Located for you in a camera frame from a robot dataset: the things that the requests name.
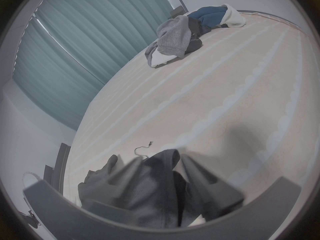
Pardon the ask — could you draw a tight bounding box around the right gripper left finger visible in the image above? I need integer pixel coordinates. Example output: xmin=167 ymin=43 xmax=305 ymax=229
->
xmin=91 ymin=156 xmax=145 ymax=212

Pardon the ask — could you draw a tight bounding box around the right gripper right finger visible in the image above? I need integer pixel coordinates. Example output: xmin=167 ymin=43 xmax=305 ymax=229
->
xmin=180 ymin=154 xmax=245 ymax=221

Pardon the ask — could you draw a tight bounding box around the black T-shirt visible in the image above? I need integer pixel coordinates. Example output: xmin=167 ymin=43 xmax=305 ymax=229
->
xmin=77 ymin=141 xmax=208 ymax=229

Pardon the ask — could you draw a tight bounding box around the pile of clothes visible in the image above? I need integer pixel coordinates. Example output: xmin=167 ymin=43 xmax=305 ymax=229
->
xmin=144 ymin=3 xmax=247 ymax=68

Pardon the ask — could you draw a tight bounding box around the black dressing table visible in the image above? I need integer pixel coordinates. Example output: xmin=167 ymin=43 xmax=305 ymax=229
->
xmin=44 ymin=164 xmax=54 ymax=185

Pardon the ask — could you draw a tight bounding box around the round mirror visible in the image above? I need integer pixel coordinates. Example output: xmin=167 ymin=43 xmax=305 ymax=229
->
xmin=22 ymin=172 xmax=40 ymax=187

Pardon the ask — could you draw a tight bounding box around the bed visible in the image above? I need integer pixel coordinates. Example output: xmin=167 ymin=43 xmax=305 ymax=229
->
xmin=61 ymin=0 xmax=320 ymax=224

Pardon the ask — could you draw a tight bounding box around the blue-green curtain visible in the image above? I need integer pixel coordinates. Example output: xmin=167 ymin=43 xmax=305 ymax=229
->
xmin=12 ymin=18 xmax=105 ymax=132
xmin=34 ymin=0 xmax=175 ymax=84

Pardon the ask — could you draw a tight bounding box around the grey bedside table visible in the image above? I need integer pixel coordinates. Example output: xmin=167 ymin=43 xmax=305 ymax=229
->
xmin=169 ymin=5 xmax=185 ymax=18

